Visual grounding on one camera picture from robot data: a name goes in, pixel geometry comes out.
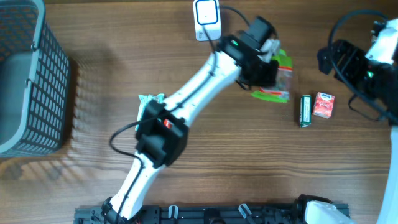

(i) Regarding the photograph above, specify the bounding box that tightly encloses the green candy bag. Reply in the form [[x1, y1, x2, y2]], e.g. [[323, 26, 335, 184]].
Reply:
[[251, 49, 293, 103]]

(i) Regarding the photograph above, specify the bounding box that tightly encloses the small orange white packet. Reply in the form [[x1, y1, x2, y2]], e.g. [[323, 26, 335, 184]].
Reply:
[[312, 92, 335, 119]]

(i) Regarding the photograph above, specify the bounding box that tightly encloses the green white boxed item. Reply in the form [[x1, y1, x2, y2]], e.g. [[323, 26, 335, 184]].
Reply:
[[299, 95, 312, 128]]

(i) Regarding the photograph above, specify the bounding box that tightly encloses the light blue white packet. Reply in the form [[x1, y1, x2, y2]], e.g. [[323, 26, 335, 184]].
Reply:
[[137, 93, 165, 121]]

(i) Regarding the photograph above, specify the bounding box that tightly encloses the red snack bar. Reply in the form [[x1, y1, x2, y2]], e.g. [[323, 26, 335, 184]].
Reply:
[[164, 119, 173, 129]]

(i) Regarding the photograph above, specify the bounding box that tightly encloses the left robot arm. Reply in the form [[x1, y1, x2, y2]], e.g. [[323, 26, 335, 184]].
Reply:
[[102, 16, 280, 223]]

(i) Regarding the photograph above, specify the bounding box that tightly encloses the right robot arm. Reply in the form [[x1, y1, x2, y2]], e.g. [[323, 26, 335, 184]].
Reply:
[[317, 19, 397, 223]]

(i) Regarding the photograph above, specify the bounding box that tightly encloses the white barcode scanner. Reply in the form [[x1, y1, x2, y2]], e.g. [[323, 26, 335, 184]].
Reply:
[[192, 0, 221, 42]]

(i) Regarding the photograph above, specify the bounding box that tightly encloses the grey plastic shopping basket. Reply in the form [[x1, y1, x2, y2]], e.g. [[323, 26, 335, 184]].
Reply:
[[1, 0, 71, 157]]

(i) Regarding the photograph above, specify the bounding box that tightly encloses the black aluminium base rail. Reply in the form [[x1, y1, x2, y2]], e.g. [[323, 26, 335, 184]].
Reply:
[[73, 203, 351, 224]]

